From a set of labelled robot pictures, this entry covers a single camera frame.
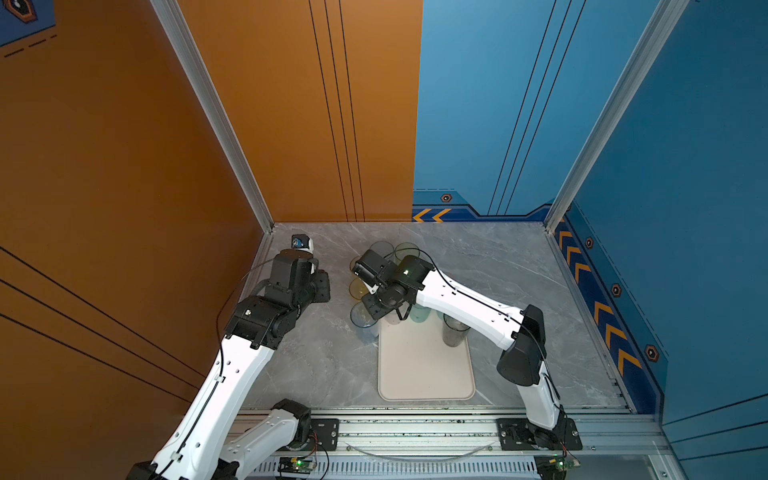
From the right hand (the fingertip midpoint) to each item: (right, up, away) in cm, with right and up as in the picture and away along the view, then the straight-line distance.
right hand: (372, 306), depth 78 cm
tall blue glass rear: (+2, +16, +18) cm, 24 cm away
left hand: (-12, +10, -7) cm, 17 cm away
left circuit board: (-19, -37, -7) cm, 42 cm away
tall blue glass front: (-1, -5, -1) cm, 5 cm away
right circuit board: (+44, -36, -8) cm, 57 cm away
